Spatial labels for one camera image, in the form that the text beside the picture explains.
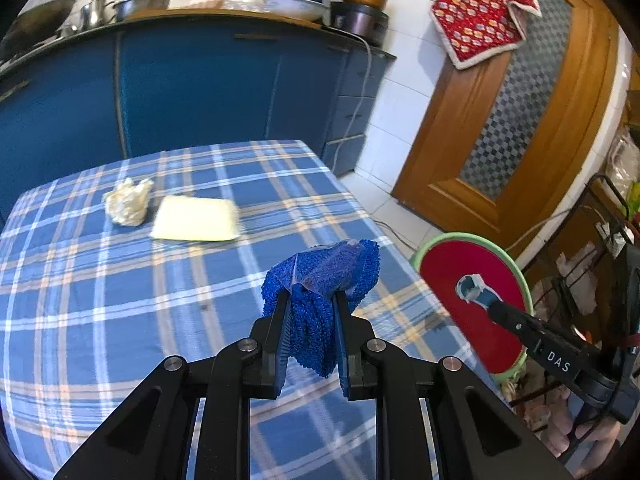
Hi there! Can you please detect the dark rice cooker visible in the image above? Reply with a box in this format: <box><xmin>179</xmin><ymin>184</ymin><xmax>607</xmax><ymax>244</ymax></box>
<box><xmin>330</xmin><ymin>1</ymin><xmax>390</xmax><ymax>46</ymax></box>

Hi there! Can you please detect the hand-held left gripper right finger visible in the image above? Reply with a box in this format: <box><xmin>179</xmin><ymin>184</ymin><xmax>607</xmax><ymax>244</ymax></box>
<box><xmin>332</xmin><ymin>290</ymin><xmax>576</xmax><ymax>480</ymax></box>

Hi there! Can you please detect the small steel pot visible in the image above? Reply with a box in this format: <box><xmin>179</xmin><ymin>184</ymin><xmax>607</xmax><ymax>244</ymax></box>
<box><xmin>77</xmin><ymin>0</ymin><xmax>113</xmax><ymax>31</ymax></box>

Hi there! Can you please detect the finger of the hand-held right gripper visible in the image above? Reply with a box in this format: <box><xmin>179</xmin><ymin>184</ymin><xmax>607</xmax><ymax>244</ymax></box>
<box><xmin>487</xmin><ymin>295</ymin><xmax>540</xmax><ymax>348</ymax></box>

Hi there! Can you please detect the crumpled clear plastic bag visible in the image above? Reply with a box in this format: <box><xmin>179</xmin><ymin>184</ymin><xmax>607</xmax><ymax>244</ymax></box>
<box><xmin>556</xmin><ymin>250</ymin><xmax>600</xmax><ymax>313</ymax></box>

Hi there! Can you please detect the white bowl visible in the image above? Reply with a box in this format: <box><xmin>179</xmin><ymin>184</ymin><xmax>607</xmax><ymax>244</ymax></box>
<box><xmin>262</xmin><ymin>0</ymin><xmax>331</xmax><ymax>22</ymax></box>

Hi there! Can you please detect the white and blue wrapper scrap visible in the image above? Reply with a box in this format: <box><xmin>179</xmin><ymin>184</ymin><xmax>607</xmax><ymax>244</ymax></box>
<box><xmin>455</xmin><ymin>273</ymin><xmax>497</xmax><ymax>311</ymax></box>

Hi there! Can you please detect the blue plaid tablecloth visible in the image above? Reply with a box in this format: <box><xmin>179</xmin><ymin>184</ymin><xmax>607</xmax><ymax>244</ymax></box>
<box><xmin>0</xmin><ymin>140</ymin><xmax>516</xmax><ymax>480</ymax></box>

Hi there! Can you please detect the steel basin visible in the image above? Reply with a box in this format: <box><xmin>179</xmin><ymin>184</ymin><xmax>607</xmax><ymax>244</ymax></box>
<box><xmin>112</xmin><ymin>0</ymin><xmax>175</xmax><ymax>22</ymax></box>

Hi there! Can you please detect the red quilted cloth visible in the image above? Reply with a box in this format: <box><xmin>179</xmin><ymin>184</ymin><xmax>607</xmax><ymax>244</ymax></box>
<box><xmin>430</xmin><ymin>0</ymin><xmax>543</xmax><ymax>71</ymax></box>

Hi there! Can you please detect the white power cable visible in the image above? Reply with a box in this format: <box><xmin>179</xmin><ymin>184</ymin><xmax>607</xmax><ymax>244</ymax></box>
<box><xmin>322</xmin><ymin>35</ymin><xmax>416</xmax><ymax>251</ymax></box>

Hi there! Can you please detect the blue kitchen cabinet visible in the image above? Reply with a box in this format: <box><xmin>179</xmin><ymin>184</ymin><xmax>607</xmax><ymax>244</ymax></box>
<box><xmin>0</xmin><ymin>10</ymin><xmax>398</xmax><ymax>221</ymax></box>

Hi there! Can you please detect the black wok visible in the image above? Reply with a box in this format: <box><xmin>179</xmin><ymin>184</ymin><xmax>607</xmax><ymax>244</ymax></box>
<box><xmin>0</xmin><ymin>0</ymin><xmax>76</xmax><ymax>61</ymax></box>

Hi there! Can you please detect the person's right hand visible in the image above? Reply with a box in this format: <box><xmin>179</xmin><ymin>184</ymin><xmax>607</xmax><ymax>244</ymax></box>
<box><xmin>575</xmin><ymin>412</ymin><xmax>628</xmax><ymax>461</ymax></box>

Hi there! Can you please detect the red bin with green rim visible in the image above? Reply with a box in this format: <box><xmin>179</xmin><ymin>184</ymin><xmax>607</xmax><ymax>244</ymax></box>
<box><xmin>410</xmin><ymin>232</ymin><xmax>535</xmax><ymax>376</ymax></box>

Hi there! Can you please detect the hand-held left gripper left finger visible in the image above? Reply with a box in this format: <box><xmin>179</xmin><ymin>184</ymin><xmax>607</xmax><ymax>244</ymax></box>
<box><xmin>52</xmin><ymin>287</ymin><xmax>292</xmax><ymax>480</ymax></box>

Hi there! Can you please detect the black wire rack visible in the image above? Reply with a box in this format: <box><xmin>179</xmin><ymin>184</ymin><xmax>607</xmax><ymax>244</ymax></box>
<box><xmin>510</xmin><ymin>174</ymin><xmax>640</xmax><ymax>411</ymax></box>

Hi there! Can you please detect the wooden door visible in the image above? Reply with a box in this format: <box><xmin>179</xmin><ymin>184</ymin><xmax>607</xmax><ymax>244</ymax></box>
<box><xmin>392</xmin><ymin>0</ymin><xmax>621</xmax><ymax>261</ymax></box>

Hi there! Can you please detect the yellow sponge cloth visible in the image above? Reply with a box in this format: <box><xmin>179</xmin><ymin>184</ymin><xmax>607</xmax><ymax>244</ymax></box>
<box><xmin>150</xmin><ymin>195</ymin><xmax>242</xmax><ymax>242</ymax></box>

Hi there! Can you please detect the crumpled white paper ball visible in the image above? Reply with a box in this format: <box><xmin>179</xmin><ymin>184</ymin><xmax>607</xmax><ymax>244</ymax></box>
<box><xmin>103</xmin><ymin>177</ymin><xmax>154</xmax><ymax>227</ymax></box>

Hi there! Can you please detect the blue chenille cloth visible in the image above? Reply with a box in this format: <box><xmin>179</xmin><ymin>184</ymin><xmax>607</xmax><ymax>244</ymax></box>
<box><xmin>262</xmin><ymin>239</ymin><xmax>381</xmax><ymax>378</ymax></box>

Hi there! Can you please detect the pink plastic bag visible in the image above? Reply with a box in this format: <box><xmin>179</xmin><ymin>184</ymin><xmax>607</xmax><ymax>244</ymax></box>
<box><xmin>505</xmin><ymin>360</ymin><xmax>601</xmax><ymax>461</ymax></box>

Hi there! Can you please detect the clear plastic food bag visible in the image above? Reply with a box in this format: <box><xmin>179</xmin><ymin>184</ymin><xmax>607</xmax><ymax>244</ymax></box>
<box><xmin>167</xmin><ymin>0</ymin><xmax>266</xmax><ymax>11</ymax></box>

